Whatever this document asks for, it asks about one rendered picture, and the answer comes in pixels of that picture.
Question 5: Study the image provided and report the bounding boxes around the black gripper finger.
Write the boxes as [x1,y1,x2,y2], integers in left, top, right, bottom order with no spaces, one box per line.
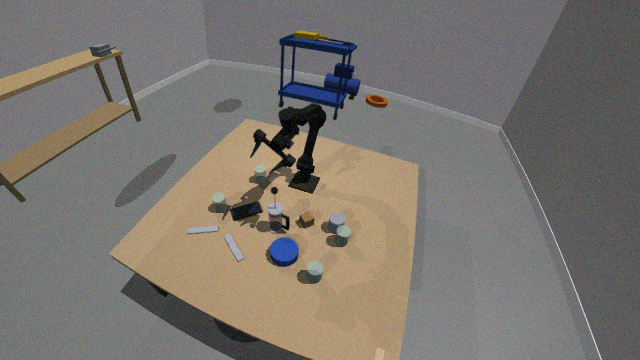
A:
[250,136,263,158]
[270,159,289,173]

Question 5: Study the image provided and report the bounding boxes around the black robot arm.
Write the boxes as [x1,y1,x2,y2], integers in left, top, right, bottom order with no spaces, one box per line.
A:
[272,103,327,183]

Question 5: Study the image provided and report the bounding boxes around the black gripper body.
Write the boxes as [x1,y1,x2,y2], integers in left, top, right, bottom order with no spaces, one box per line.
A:
[253,129,296,168]

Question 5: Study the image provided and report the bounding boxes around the small brown cube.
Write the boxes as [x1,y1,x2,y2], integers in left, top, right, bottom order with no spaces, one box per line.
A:
[299,211,315,229]

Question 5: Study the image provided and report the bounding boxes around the grey flat bar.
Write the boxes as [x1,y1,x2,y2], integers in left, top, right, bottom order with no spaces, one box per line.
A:
[224,234,244,262]
[187,226,219,234]

